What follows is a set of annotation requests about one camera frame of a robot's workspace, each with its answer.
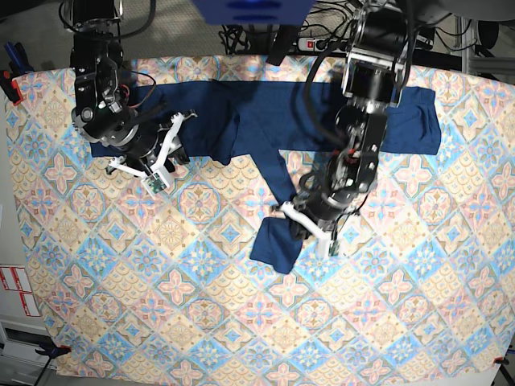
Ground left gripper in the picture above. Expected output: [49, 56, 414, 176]
[273, 190, 357, 241]

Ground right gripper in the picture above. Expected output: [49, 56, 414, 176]
[105, 112, 198, 177]

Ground blue long-sleeve T-shirt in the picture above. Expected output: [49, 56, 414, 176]
[89, 79, 442, 275]

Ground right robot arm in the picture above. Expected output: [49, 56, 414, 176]
[58, 1, 196, 179]

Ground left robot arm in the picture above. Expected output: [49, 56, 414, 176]
[275, 1, 417, 241]

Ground patterned tile tablecloth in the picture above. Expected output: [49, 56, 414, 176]
[5, 67, 514, 385]

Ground black red table clamp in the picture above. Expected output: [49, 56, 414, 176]
[0, 70, 23, 105]

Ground blue spring clamp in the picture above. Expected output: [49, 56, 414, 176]
[4, 42, 34, 76]

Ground white power strip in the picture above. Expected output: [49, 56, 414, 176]
[296, 37, 336, 53]

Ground red white label stickers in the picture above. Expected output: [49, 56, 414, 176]
[1, 265, 40, 318]

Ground orange clamp bottom right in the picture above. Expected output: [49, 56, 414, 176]
[494, 357, 509, 365]

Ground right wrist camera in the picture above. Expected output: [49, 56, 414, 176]
[142, 170, 169, 196]

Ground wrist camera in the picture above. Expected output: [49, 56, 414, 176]
[142, 170, 169, 196]
[317, 236, 344, 259]

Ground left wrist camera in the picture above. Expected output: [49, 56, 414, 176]
[317, 236, 344, 259]

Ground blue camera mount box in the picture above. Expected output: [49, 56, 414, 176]
[192, 0, 315, 25]

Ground black mount post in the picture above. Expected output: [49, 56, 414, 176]
[266, 25, 301, 67]

